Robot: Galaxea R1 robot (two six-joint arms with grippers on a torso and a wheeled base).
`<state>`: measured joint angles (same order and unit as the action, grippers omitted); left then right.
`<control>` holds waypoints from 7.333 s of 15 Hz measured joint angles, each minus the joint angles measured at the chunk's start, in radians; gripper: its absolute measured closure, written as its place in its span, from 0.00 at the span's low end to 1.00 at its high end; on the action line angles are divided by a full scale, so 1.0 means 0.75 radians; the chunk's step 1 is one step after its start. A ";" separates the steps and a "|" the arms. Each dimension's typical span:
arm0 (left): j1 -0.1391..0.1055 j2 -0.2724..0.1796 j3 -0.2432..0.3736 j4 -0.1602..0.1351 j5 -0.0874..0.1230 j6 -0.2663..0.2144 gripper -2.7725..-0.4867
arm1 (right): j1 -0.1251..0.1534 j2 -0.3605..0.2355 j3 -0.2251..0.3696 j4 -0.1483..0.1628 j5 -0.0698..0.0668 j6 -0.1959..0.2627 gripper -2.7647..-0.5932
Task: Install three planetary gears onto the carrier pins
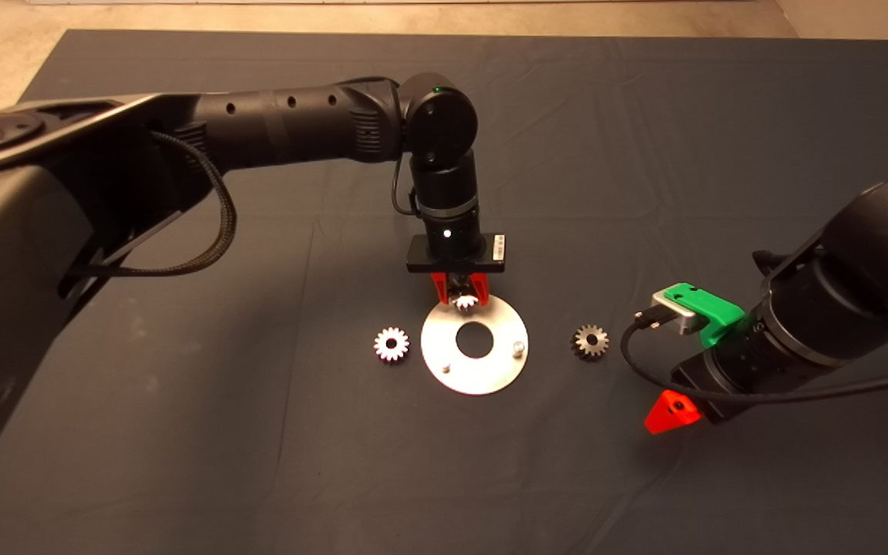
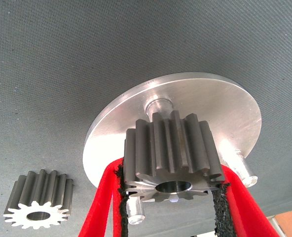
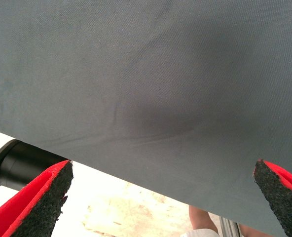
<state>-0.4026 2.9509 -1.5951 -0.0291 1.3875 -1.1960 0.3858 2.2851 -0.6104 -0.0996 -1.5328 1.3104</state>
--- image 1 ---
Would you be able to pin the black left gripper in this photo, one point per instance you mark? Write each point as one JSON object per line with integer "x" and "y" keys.
{"x": 455, "y": 253}

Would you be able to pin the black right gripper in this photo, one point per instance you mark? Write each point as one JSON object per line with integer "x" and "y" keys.
{"x": 737, "y": 370}

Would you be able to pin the steel planetary gear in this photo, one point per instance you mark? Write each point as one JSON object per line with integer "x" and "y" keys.
{"x": 581, "y": 342}
{"x": 463, "y": 301}
{"x": 382, "y": 344}

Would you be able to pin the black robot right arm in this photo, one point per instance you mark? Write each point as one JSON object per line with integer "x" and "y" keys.
{"x": 868, "y": 254}

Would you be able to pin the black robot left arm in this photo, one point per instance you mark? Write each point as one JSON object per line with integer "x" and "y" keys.
{"x": 282, "y": 127}

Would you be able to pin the round metal carrier plate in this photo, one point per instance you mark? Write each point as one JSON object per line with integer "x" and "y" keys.
{"x": 436, "y": 343}

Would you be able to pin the dark table cloth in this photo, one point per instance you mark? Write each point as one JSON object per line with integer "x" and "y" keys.
{"x": 490, "y": 478}

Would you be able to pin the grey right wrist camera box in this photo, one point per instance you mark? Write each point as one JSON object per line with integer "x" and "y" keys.
{"x": 671, "y": 317}

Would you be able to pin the green right camera mount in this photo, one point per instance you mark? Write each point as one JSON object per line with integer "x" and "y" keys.
{"x": 710, "y": 310}

